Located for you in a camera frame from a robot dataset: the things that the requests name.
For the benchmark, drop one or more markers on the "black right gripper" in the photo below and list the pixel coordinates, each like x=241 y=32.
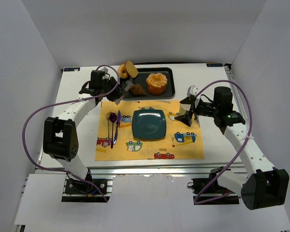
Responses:
x=192 y=112

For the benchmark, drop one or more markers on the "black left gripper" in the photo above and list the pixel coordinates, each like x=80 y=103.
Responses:
x=117 y=91

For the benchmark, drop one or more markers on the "silver metal tongs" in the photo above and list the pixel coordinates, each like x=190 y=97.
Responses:
x=128 y=84

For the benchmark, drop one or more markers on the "brown chocolate bread piece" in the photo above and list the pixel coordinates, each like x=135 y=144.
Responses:
x=137 y=90

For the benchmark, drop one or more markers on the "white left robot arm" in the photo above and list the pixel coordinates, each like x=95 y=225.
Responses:
x=60 y=140

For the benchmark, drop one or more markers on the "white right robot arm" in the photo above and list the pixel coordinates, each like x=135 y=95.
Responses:
x=265 y=185

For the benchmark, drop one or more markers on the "light green mug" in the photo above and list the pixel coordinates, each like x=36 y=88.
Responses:
x=183 y=109

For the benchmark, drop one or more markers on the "glazed donut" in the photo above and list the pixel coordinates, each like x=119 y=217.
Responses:
x=122 y=72

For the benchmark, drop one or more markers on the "sliced baguette piece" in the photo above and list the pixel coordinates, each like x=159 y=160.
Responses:
x=131 y=69

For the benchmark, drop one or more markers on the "purple iridescent knife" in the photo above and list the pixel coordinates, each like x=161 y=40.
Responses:
x=118 y=120

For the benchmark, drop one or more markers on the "purple iridescent spoon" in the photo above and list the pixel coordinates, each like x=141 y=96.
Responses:
x=113 y=118

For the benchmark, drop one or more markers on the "yellow car print placemat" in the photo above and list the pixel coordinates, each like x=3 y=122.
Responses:
x=180 y=142

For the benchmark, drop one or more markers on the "orange bundt cake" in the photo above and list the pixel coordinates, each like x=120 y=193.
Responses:
x=156 y=83

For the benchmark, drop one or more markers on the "teal square plate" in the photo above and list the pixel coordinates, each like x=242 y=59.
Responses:
x=149 y=124

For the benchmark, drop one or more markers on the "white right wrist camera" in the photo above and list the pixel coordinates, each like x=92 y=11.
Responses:
x=192 y=91

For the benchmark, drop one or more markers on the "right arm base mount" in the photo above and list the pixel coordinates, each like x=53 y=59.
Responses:
x=214 y=195

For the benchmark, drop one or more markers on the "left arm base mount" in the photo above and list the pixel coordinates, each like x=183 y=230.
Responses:
x=76 y=191

